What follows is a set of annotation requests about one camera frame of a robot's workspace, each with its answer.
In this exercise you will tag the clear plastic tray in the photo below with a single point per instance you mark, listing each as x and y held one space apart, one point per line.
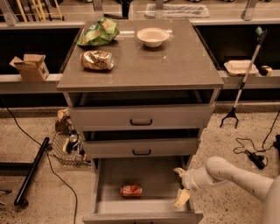
178 11

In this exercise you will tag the yellow tape measure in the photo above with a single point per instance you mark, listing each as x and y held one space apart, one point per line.
265 70

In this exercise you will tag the small cardboard box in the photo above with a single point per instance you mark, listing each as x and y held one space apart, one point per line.
32 67

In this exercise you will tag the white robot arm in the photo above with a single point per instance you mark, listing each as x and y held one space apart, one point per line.
217 171

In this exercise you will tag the black power adapter with cord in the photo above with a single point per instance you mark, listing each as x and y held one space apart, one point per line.
257 156

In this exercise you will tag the green chip bag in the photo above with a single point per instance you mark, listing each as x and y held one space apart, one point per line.
100 33

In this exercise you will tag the red coke can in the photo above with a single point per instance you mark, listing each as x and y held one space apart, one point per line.
131 190

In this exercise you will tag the grabber reacher tool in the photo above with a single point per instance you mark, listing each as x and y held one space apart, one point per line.
261 34

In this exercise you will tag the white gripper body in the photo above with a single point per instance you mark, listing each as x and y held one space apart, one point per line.
188 179

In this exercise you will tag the wire basket with items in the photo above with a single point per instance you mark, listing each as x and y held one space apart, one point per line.
67 149

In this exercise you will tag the grey drawer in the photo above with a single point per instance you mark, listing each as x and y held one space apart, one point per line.
141 118
160 188
142 148

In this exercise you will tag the white takeout tray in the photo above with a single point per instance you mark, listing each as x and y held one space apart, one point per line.
237 67

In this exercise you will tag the grey top drawer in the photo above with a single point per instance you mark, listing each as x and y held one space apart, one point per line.
141 118

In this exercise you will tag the grey bottom drawer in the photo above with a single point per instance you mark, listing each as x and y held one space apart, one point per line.
160 188

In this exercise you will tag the black metal leg bar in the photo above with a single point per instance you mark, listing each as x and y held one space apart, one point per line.
20 200

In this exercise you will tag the white paper bowl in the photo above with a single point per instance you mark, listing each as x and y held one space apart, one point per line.
152 37

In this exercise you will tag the grey drawer cabinet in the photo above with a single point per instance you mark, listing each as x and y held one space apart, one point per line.
179 72

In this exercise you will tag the brown paper bag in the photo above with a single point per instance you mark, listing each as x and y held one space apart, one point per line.
63 121

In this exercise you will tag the grey middle drawer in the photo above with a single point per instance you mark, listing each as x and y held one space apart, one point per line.
142 148

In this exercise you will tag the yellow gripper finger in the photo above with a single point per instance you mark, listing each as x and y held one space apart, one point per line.
180 171
182 197

